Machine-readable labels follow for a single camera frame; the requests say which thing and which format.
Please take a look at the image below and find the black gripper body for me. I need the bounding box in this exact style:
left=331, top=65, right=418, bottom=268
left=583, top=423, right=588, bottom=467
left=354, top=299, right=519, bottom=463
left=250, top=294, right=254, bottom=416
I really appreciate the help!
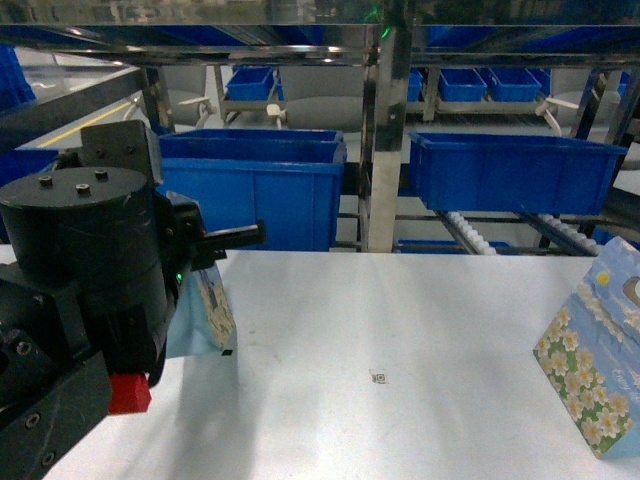
left=149, top=191, right=227, bottom=280

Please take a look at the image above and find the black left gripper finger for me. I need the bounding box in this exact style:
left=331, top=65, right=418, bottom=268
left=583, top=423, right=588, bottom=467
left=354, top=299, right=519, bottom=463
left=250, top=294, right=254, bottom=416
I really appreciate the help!
left=198, top=220, right=266, bottom=250

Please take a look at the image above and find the light blue flower gift bag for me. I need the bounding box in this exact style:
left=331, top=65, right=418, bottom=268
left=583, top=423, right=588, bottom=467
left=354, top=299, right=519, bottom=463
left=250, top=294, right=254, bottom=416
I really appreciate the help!
left=166, top=265, right=237, bottom=358

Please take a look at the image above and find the flower gift bag with handle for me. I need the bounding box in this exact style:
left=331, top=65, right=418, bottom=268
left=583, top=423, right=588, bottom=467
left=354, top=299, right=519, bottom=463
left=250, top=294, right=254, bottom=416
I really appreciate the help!
left=533, top=237, right=639, bottom=460

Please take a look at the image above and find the white roller conveyor track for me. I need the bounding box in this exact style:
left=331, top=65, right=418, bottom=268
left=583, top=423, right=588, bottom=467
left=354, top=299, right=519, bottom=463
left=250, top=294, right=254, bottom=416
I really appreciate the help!
left=435, top=211, right=601, bottom=257

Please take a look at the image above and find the blue crate left on rack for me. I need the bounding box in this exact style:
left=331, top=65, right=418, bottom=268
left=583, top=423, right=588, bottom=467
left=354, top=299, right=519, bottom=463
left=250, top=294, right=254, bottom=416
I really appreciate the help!
left=160, top=128, right=347, bottom=252

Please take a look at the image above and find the blue crate on rack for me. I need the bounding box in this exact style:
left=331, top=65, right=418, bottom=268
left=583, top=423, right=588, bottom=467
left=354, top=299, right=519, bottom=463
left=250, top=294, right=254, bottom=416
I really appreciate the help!
left=160, top=128, right=347, bottom=252
left=409, top=132, right=627, bottom=215

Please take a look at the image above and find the small blue bin on shelf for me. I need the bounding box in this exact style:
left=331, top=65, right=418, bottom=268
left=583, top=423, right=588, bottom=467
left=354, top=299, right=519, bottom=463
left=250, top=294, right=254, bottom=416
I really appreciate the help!
left=227, top=67, right=274, bottom=101

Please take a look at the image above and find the blue crate centre on rack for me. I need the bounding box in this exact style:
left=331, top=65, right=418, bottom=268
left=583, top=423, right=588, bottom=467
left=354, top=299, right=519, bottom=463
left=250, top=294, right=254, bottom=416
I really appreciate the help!
left=409, top=132, right=627, bottom=215

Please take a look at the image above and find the small blue bin right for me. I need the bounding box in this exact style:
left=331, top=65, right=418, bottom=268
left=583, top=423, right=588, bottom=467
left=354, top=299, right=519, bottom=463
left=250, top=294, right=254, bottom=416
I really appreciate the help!
left=439, top=68, right=487, bottom=102

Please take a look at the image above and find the red camera mount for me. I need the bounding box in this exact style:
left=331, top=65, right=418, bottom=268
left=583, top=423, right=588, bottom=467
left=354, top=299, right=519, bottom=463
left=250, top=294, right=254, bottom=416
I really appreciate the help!
left=108, top=373, right=152, bottom=415

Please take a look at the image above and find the stainless steel rack post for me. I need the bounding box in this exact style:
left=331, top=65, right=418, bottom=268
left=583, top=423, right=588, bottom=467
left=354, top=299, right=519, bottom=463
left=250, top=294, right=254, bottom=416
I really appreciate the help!
left=358, top=25, right=412, bottom=253

